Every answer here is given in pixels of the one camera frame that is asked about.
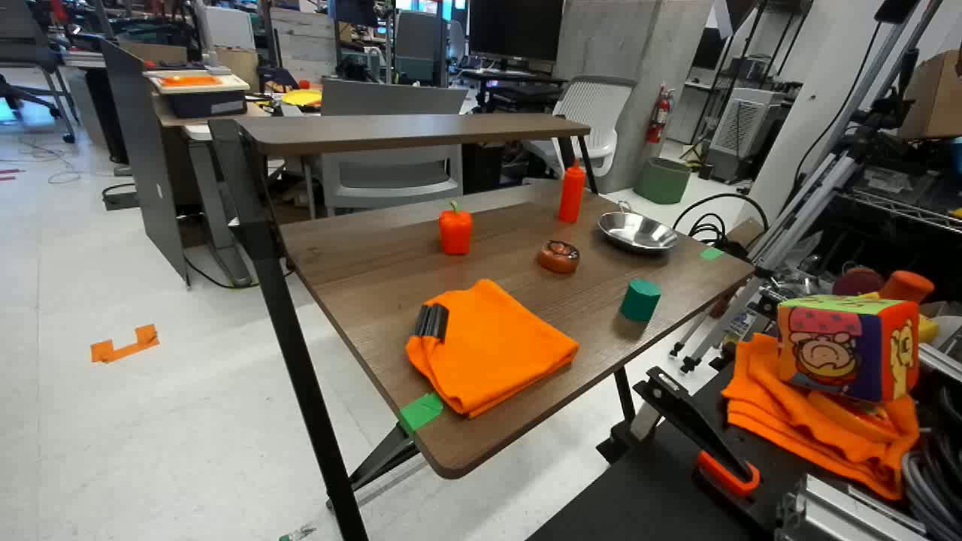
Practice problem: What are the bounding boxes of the yellow object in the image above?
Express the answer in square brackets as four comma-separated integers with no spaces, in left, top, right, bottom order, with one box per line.
[277,84,326,112]

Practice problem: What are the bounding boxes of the green bin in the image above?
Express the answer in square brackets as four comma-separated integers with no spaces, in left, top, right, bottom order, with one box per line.
[631,155,696,207]

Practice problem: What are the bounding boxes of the black cable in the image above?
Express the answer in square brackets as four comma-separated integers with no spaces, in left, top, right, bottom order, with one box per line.
[672,188,777,246]

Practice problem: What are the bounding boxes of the red fire extinguisher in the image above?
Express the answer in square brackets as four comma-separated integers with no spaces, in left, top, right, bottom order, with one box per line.
[644,86,673,148]

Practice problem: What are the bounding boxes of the white chair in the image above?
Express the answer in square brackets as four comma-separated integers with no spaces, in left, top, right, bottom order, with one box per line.
[530,77,638,179]

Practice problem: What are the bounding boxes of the black box with orange lid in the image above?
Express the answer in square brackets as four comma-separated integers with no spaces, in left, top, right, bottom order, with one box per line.
[144,66,252,121]

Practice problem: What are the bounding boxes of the colourful plush cube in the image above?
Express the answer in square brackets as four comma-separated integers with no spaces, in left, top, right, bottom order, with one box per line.
[777,290,922,406]

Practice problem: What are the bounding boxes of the crumpled orange cloth pile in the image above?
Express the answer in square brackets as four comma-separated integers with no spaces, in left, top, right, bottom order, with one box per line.
[718,329,922,505]

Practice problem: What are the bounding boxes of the maroon plush ball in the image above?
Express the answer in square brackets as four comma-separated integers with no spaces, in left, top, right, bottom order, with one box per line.
[832,263,888,296]

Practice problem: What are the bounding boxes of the aluminium extrusion rail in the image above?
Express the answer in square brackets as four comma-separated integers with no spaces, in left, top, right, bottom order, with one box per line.
[777,471,930,541]

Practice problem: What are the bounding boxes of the orange toy pepper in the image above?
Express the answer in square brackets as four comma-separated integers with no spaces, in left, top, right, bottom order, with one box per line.
[435,201,477,258]

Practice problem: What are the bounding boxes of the aluminium tripod stand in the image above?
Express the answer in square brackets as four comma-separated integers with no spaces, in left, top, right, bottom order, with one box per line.
[672,0,947,374]

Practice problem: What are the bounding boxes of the black clamp with orange handle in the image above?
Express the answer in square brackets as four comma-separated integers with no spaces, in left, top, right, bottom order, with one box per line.
[631,364,765,505]

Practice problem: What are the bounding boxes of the wooden shelf board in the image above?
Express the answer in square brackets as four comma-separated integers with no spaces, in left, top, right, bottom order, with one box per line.
[234,112,591,155]

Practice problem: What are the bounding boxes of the grey office chair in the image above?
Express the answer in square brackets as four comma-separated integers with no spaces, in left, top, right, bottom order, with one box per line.
[317,75,469,215]

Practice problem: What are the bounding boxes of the brown small bowl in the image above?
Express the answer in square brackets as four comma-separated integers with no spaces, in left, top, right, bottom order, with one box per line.
[534,236,583,275]

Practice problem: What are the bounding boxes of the black table frame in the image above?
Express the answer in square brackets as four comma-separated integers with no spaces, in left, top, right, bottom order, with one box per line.
[207,118,644,541]

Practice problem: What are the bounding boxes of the cardboard box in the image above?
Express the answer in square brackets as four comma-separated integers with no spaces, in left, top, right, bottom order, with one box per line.
[899,49,962,141]

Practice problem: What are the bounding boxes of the dark computer monitor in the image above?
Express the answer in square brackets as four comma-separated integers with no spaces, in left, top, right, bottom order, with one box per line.
[467,0,566,63]

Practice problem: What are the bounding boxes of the folded orange cloth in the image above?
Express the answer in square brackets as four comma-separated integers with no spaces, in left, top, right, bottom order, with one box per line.
[403,275,583,420]

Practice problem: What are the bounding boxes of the small black ribbed object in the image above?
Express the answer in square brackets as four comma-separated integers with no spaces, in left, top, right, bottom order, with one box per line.
[411,300,452,341]

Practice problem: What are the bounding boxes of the orange bottle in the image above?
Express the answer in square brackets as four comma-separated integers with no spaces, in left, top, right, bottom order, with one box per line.
[555,161,588,226]

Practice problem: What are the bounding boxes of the dark grey partition panel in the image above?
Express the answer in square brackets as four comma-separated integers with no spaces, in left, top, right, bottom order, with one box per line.
[103,39,192,289]

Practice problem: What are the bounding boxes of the grey cable bundle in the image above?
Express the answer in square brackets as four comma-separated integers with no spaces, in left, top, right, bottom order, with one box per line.
[899,440,962,541]

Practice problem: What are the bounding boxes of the black office chair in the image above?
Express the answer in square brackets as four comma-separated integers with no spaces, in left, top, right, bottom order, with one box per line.
[0,0,84,144]

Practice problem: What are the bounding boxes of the silver metal bowl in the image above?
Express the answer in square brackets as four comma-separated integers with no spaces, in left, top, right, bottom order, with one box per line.
[594,207,683,255]

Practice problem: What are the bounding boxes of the grey chair backrest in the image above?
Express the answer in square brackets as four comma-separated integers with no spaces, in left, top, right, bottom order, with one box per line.
[390,8,452,86]

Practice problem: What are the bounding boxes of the white equipment cabinet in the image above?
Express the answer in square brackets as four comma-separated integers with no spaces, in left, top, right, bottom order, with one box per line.
[705,84,793,183]

